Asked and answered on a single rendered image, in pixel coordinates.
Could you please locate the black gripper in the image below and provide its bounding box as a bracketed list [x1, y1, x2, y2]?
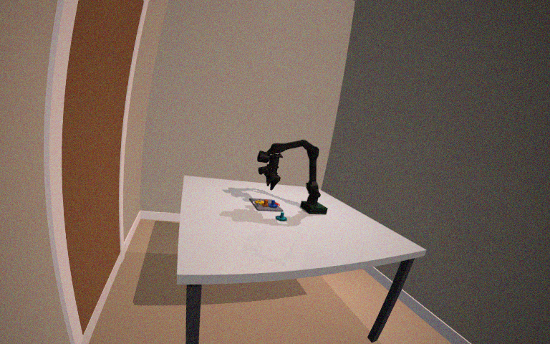
[264, 163, 281, 191]

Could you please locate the teal gear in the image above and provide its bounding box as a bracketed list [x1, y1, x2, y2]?
[276, 212, 287, 221]

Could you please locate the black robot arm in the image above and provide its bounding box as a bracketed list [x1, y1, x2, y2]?
[257, 140, 321, 206]

